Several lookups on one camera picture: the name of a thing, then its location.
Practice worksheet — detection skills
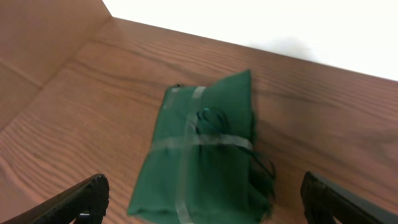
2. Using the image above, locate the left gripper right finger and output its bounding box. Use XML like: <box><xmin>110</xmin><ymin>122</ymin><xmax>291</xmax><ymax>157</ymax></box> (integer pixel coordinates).
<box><xmin>300</xmin><ymin>172</ymin><xmax>397</xmax><ymax>224</ymax></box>

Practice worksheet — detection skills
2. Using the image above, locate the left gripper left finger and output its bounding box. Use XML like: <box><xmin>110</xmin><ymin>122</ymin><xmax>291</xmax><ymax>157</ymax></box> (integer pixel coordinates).
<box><xmin>3</xmin><ymin>174</ymin><xmax>110</xmax><ymax>224</ymax></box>

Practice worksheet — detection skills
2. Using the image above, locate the green folded cloth bundle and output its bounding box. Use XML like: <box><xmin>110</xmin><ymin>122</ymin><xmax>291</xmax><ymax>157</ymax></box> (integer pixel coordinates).
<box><xmin>127</xmin><ymin>70</ymin><xmax>275</xmax><ymax>223</ymax></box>

